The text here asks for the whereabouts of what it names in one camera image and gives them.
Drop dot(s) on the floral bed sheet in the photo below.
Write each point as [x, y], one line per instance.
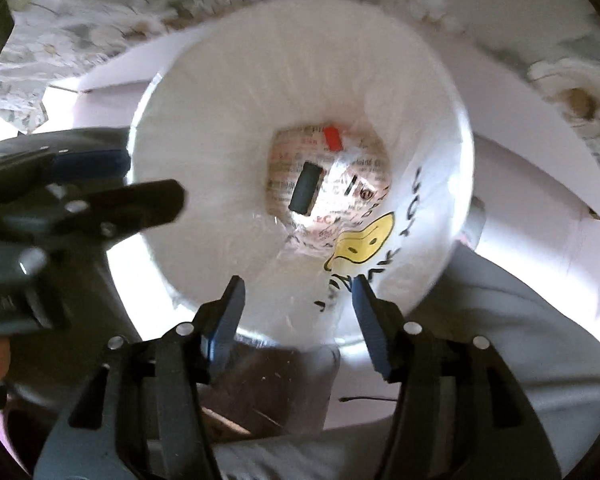
[80, 35]

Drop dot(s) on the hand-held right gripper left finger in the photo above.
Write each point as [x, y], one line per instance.
[225, 321]

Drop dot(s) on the white plastic bag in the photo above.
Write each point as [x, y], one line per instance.
[220, 110]

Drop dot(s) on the small red piece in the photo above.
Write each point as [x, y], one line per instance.
[332, 138]

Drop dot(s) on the dark grey rectangular block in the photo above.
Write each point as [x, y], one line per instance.
[306, 189]

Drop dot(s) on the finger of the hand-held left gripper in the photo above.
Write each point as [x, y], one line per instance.
[140, 205]
[95, 162]

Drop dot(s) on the printed paper sheet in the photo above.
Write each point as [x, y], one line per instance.
[285, 160]

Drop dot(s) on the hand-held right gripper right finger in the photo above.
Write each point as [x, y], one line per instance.
[375, 331]

